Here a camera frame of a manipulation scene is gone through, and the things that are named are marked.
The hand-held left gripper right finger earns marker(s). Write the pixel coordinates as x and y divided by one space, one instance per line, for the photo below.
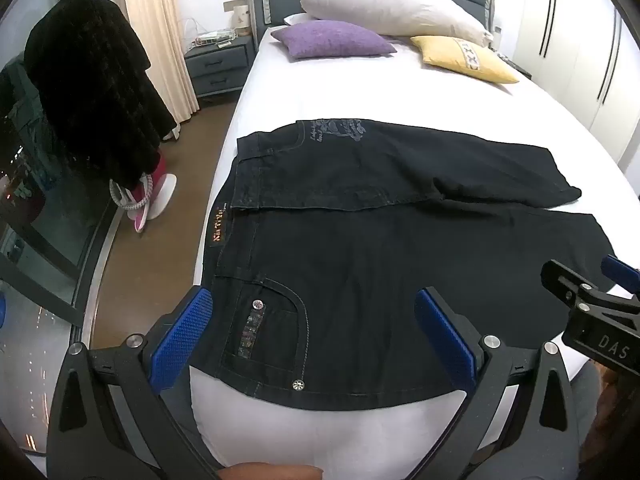
445 340

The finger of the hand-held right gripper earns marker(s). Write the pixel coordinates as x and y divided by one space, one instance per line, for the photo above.
622 272
575 285

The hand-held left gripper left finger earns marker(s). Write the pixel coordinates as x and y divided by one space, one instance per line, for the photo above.
182 340

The black denim pants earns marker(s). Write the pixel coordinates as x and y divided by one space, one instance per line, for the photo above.
375 260

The person's left hand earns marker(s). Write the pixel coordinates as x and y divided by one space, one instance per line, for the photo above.
270 472

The pink and white fan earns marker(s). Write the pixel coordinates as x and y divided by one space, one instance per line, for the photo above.
155 195

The white wardrobe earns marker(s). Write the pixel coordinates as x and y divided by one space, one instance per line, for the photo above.
580 35

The yellow cushion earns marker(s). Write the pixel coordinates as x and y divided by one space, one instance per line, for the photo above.
465 60

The dark hanging cloth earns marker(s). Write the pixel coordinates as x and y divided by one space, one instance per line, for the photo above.
95 90

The white bed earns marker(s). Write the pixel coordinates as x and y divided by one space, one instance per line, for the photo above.
350 90

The grey nightstand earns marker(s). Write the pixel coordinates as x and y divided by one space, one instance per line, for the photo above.
220 67

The clear plastic box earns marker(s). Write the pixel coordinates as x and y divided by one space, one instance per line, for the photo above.
215 37

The cream curtain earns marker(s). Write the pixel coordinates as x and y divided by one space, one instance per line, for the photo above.
155 25

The purple cushion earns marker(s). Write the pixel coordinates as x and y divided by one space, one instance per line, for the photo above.
335 39

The white printed cup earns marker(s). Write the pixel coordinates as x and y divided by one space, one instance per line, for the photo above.
241 20

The large white pillow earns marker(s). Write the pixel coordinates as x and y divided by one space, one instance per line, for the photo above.
390 0

